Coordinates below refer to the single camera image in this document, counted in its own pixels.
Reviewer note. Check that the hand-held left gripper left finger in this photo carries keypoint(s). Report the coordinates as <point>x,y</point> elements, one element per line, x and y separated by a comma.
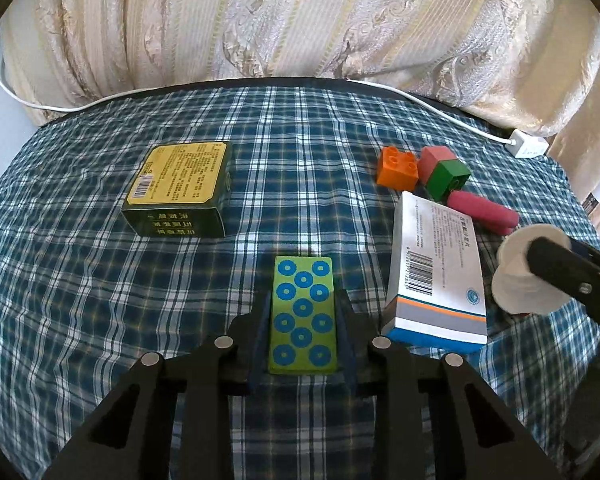
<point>261,345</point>

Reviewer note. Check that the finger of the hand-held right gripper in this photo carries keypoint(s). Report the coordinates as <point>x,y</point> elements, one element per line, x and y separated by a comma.
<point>560,265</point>
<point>597,255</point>

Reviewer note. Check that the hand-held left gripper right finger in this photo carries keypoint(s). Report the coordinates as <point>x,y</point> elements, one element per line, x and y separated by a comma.
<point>347,345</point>

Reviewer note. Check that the white tape roll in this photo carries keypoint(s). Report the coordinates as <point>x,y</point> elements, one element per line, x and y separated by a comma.
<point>517,282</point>

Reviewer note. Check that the green block with blue circles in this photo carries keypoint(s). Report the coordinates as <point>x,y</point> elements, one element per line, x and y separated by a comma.
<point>303,315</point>

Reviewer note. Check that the pink foam hair curler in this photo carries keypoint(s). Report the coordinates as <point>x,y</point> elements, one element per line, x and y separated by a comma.
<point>485,212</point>

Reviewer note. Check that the white and blue medicine box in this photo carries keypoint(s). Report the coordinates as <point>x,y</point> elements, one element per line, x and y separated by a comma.
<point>437,270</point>

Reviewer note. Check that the white power strip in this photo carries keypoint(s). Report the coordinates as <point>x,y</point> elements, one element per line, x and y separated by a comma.
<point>528,143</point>

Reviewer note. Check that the green toy brick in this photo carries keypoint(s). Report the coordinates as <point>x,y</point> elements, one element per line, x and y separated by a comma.
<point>445,180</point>

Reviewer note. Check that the pink toy brick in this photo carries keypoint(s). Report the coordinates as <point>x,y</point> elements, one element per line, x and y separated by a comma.
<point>432,160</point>

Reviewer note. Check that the dark green box yellow label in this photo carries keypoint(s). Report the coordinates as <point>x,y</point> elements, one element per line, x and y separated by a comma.
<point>180,180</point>

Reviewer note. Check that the orange toy brick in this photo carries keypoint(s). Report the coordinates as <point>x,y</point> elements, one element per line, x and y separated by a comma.
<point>396,167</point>

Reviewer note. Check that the blue plaid tablecloth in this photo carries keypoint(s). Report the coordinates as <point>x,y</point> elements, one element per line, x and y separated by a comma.
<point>305,160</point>

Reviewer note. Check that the cream patterned curtain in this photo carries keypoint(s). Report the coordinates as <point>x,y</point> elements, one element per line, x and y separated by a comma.
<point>300,15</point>

